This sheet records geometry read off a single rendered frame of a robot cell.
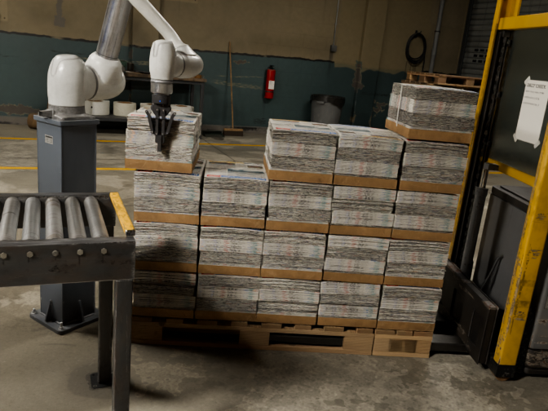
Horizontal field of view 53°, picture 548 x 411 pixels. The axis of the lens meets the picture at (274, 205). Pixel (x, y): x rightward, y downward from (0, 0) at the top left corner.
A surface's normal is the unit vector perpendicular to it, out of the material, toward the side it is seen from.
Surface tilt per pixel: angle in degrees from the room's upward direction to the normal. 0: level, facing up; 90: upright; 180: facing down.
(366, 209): 90
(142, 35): 90
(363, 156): 90
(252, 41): 90
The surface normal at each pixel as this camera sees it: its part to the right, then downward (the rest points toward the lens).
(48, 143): -0.58, 0.16
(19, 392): 0.10, -0.96
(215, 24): 0.37, 0.29
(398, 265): 0.06, 0.27
